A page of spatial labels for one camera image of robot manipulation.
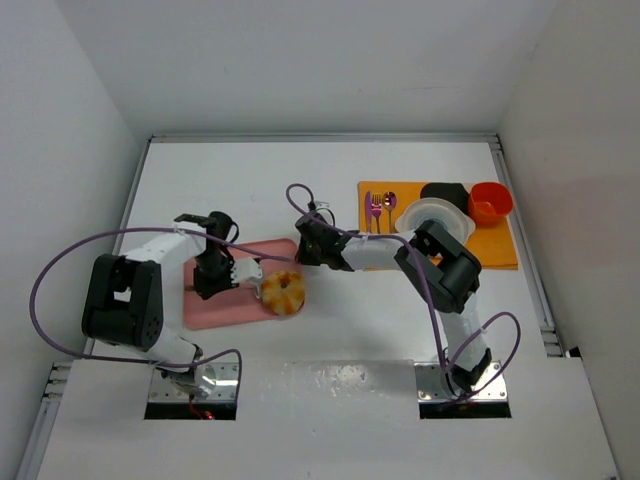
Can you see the metal base plate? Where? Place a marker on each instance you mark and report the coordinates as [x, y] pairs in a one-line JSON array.
[[214, 382], [435, 387]]

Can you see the white bowl with handles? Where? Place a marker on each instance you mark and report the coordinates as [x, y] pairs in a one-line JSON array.
[[442, 212]]

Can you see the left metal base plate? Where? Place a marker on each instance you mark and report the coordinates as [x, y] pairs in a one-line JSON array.
[[214, 382]]

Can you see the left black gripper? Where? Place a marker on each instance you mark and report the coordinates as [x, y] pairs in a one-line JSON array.
[[209, 283]]

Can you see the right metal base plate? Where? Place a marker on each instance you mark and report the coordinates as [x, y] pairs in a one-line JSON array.
[[435, 387]]

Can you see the purple fork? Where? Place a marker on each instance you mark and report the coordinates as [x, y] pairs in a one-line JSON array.
[[377, 206]]

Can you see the metal cake server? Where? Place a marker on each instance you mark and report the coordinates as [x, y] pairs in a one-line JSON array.
[[255, 287]]

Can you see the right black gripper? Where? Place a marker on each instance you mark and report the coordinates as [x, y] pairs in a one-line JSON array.
[[308, 248]]

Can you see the pink rectangular tray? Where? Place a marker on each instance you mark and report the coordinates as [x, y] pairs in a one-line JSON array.
[[239, 305]]

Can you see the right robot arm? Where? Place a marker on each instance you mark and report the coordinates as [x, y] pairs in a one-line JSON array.
[[440, 268]]

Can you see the purple knife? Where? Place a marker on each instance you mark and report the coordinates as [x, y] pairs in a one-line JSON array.
[[368, 211]]

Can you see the round bread bun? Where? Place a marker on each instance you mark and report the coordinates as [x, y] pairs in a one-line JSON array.
[[283, 292]]

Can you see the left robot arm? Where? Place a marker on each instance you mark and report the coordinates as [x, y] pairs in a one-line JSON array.
[[135, 300]]

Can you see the purple spoon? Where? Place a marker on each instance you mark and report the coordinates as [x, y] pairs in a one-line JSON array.
[[389, 204]]

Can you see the orange placemat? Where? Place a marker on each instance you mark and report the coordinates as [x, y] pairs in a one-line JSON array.
[[492, 245]]

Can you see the orange square cup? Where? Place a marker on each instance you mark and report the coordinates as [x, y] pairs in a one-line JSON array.
[[489, 203]]

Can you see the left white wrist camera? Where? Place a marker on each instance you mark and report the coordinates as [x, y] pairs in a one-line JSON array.
[[247, 270]]

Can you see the black coaster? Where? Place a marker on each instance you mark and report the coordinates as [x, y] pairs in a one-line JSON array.
[[454, 193]]

